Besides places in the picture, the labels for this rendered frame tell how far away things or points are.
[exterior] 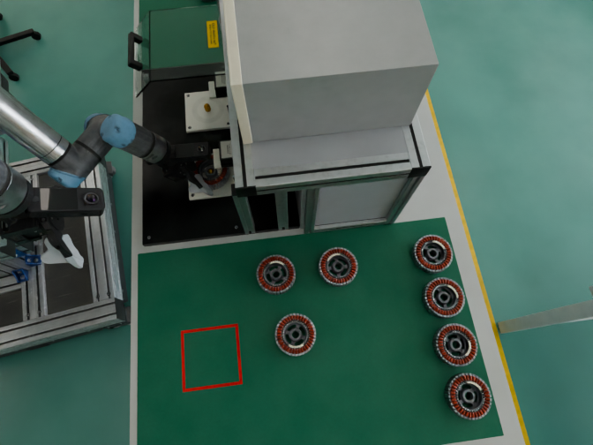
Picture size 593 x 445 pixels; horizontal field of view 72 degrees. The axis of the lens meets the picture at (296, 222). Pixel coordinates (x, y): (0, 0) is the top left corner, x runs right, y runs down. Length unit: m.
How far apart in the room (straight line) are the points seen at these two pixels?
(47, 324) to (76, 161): 0.98
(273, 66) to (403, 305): 0.75
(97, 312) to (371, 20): 1.51
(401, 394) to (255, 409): 0.39
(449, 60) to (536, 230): 1.10
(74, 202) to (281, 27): 0.50
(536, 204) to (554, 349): 0.71
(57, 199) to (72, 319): 1.20
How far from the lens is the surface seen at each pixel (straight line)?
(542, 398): 2.21
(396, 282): 1.24
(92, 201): 0.78
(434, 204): 1.35
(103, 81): 2.71
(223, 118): 1.41
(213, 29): 1.25
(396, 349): 1.21
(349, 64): 0.82
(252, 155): 0.94
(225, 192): 1.28
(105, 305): 1.91
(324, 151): 0.94
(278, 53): 0.83
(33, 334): 2.00
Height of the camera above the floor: 1.93
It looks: 70 degrees down
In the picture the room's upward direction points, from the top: 1 degrees clockwise
